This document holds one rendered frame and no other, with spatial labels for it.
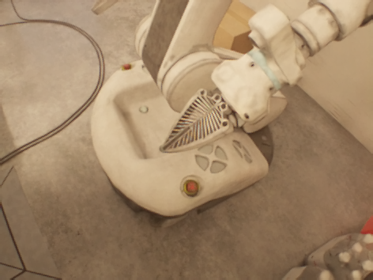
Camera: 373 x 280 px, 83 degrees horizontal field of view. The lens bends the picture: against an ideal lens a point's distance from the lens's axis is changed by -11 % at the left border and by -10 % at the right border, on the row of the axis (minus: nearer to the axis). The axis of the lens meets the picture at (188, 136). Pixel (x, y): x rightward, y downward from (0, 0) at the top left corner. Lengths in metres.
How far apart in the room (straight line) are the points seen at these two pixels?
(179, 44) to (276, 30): 0.24
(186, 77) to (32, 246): 0.83
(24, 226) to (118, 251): 0.37
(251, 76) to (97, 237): 0.81
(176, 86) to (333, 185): 0.99
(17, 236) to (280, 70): 1.00
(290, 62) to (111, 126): 0.53
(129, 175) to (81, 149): 0.51
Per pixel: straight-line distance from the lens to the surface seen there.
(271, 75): 0.33
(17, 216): 1.09
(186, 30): 0.47
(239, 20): 1.42
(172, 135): 0.39
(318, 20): 0.36
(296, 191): 1.16
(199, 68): 0.47
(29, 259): 1.03
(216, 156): 0.67
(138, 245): 0.94
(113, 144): 0.68
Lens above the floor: 0.93
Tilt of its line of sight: 57 degrees down
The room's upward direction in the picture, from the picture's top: 12 degrees clockwise
